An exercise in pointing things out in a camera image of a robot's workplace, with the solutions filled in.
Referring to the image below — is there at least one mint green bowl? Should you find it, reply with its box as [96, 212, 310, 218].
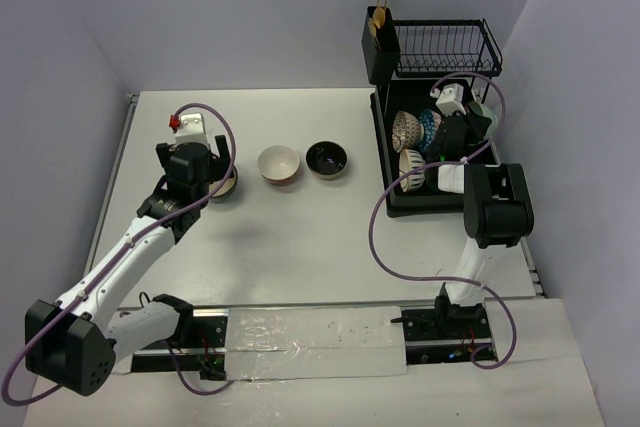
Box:
[468, 101, 499, 140]

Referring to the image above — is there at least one black wire upper rack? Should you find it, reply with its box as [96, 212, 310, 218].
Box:
[392, 19, 503, 81]

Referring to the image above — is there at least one blue geometric pattern bowl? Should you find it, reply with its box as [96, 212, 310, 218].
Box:
[417, 109, 442, 153]

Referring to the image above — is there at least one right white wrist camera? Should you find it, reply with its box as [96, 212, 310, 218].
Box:
[430, 83, 466, 116]

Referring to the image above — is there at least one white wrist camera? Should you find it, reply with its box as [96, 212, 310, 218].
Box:
[169, 113, 209, 147]
[430, 83, 466, 116]

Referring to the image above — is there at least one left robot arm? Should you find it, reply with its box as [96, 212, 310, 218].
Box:
[16, 135, 236, 396]

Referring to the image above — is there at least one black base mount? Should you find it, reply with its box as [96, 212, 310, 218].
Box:
[130, 310, 228, 381]
[390, 305, 497, 365]

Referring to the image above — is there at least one black glazed beige bowl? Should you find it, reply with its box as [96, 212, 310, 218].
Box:
[305, 141, 348, 180]

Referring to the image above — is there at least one white red bowl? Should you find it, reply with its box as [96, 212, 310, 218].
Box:
[257, 145, 300, 185]

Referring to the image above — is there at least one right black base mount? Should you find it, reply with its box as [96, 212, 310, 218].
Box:
[390, 305, 497, 365]

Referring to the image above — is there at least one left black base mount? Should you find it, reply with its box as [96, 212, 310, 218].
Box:
[130, 310, 228, 381]

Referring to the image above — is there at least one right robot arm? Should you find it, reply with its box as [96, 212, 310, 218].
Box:
[434, 161, 534, 338]

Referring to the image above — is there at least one black cutlery holder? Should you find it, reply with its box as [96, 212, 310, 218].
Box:
[361, 6, 401, 85]

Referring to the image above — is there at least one white taped sheet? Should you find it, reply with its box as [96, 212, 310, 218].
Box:
[225, 306, 407, 381]

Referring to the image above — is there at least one purple cable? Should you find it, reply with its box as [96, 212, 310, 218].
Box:
[0, 104, 236, 407]
[368, 71, 519, 371]

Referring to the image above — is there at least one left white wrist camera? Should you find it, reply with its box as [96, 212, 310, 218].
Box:
[169, 113, 209, 147]

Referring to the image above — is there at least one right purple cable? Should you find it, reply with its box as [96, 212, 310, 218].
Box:
[368, 71, 519, 371]

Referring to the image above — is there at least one black dish rack tray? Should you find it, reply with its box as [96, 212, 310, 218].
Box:
[371, 79, 478, 217]

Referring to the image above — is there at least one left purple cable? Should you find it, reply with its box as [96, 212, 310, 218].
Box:
[0, 104, 236, 407]

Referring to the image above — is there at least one gold spoon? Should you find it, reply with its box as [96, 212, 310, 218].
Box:
[368, 6, 386, 51]

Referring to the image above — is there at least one brown lattice pattern bowl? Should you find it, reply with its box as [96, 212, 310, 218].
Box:
[391, 111, 425, 153]

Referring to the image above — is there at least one white striped bowl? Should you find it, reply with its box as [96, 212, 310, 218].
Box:
[398, 149, 425, 193]

